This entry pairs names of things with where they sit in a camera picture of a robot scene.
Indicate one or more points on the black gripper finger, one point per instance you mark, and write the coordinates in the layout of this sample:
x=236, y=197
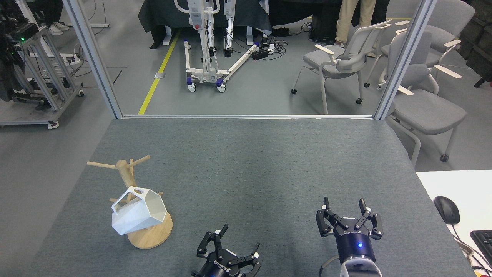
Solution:
x=209, y=244
x=326, y=223
x=254, y=261
x=374, y=225

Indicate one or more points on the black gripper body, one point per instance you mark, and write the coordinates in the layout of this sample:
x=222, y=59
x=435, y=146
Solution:
x=355, y=244
x=223, y=267

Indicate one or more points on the wooden cup rack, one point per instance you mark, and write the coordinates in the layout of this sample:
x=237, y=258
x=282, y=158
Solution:
x=153, y=236

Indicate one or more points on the white faceted cup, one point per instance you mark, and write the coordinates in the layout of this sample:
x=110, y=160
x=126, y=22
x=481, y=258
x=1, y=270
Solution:
x=134, y=219

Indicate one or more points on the black computer mouse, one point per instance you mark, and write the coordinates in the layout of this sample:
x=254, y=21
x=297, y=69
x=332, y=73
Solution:
x=447, y=209

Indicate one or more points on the white desk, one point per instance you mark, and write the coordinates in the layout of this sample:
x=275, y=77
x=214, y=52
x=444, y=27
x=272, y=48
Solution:
x=461, y=184

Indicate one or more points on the black keyboard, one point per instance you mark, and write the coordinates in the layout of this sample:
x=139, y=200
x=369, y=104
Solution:
x=483, y=244

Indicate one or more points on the grey chair with white armrests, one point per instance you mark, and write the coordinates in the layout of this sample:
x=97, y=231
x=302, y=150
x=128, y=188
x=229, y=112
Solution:
x=342, y=61
x=449, y=19
x=426, y=109

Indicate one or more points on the silver floor socket plate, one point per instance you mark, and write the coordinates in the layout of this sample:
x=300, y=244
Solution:
x=159, y=75

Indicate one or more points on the black power strip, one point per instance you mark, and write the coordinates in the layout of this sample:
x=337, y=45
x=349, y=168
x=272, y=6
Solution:
x=260, y=54

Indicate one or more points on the white stand on wheels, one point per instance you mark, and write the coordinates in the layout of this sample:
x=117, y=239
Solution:
x=200, y=46

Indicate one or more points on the person in beige trousers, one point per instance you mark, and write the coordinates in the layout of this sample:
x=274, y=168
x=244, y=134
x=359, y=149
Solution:
x=348, y=19

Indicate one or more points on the black cabinet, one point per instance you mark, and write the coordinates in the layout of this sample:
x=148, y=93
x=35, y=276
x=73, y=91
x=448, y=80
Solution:
x=478, y=42

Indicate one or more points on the white power strip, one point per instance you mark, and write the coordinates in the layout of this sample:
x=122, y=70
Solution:
x=72, y=59

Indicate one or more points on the table with black cloth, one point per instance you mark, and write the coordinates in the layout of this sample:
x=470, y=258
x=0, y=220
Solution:
x=165, y=15

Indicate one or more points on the person with white shoes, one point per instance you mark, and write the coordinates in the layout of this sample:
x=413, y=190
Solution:
x=55, y=27

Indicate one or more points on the silver post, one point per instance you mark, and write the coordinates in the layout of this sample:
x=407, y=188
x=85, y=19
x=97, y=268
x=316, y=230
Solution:
x=403, y=61
x=94, y=61

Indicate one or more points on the metal frame cart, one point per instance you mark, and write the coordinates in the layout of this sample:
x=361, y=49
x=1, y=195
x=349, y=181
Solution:
x=42, y=77

